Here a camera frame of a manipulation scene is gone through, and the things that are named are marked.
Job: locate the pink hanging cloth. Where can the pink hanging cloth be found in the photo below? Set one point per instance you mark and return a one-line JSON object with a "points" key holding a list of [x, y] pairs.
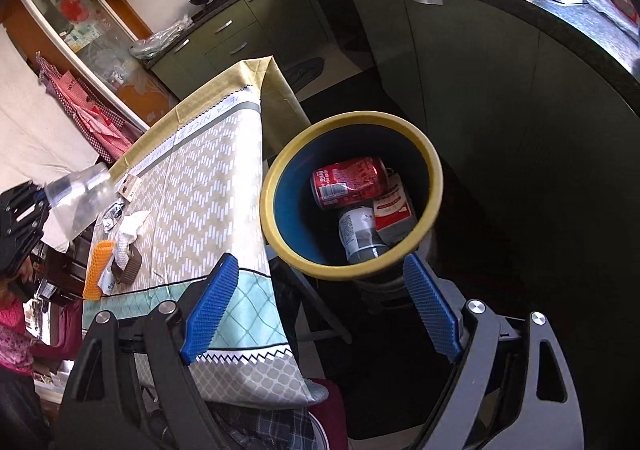
{"points": [[105, 130]]}

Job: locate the clear plastic cup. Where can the clear plastic cup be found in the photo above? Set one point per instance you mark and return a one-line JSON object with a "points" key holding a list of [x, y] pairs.
{"points": [[77, 199]]}

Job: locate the small beige snack box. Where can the small beige snack box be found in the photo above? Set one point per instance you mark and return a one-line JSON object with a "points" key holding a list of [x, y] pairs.
{"points": [[130, 187]]}

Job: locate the silver blue sachet wrapper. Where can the silver blue sachet wrapper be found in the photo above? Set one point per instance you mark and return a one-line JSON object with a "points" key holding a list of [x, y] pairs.
{"points": [[107, 280]]}

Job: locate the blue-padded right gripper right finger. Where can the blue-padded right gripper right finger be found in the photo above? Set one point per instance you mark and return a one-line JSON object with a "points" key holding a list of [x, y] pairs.
{"points": [[510, 385]]}

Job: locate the brown plastic tray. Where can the brown plastic tray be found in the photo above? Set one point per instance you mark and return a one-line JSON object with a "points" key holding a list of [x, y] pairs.
{"points": [[127, 275]]}

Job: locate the silver crumpled wrapper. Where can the silver crumpled wrapper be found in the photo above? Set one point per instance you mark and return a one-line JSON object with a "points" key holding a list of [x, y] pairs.
{"points": [[112, 216]]}

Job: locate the clear plastic water bottle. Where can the clear plastic water bottle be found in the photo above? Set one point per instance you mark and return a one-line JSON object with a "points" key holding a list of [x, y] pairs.
{"points": [[359, 238]]}

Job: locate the red white carton box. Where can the red white carton box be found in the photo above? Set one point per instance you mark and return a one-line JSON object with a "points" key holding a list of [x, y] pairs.
{"points": [[394, 217]]}

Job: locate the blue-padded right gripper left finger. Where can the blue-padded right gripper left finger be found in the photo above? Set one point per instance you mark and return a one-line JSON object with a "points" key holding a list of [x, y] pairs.
{"points": [[131, 386]]}

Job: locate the white paper towel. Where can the white paper towel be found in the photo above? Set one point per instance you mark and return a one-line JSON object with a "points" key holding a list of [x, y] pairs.
{"points": [[126, 235]]}

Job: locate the blue bin with yellow rim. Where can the blue bin with yellow rim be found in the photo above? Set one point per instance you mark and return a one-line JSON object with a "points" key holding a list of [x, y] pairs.
{"points": [[304, 235]]}

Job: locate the red Coke can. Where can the red Coke can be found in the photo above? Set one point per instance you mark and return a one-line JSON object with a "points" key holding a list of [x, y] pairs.
{"points": [[348, 183]]}

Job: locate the green kitchen cabinets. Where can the green kitchen cabinets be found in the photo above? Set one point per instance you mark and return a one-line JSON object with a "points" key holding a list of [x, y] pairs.
{"points": [[533, 107]]}

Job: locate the patterned tablecloth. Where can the patterned tablecloth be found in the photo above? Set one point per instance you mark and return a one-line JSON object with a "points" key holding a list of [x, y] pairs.
{"points": [[200, 172]]}

